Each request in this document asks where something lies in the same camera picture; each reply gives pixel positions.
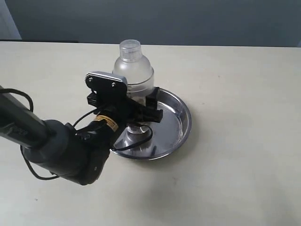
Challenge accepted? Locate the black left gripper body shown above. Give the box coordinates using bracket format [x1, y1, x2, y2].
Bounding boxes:
[86, 86, 139, 146]

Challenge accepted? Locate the clear plastic shaker bottle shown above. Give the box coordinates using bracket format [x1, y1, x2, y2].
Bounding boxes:
[112, 40, 154, 105]

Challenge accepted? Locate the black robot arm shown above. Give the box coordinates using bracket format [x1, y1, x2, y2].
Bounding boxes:
[0, 83, 163, 186]

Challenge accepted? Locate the round stainless steel plate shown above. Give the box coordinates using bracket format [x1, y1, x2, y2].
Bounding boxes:
[112, 89, 192, 161]

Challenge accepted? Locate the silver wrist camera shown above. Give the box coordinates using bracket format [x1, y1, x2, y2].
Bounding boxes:
[85, 71, 127, 89]

